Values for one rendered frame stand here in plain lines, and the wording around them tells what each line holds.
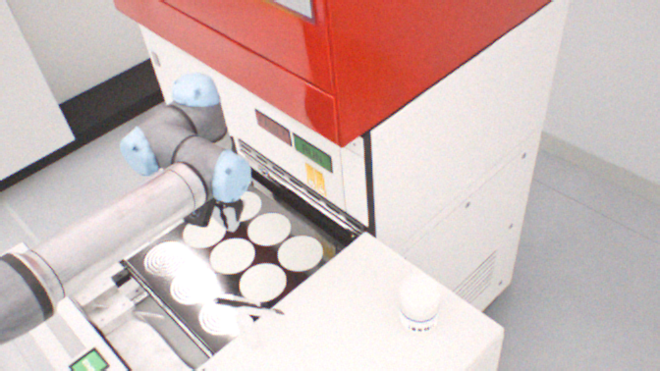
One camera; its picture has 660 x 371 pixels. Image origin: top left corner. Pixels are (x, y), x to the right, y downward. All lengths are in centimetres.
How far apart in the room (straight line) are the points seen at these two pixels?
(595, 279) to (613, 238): 22
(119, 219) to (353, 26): 46
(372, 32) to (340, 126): 17
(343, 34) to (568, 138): 203
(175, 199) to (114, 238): 10
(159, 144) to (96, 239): 23
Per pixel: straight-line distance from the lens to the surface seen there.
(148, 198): 88
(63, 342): 132
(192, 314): 132
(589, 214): 275
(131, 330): 137
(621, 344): 240
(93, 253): 84
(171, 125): 103
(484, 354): 117
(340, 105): 104
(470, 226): 175
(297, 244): 138
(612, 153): 284
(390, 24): 106
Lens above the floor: 195
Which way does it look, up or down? 45 degrees down
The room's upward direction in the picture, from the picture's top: 7 degrees counter-clockwise
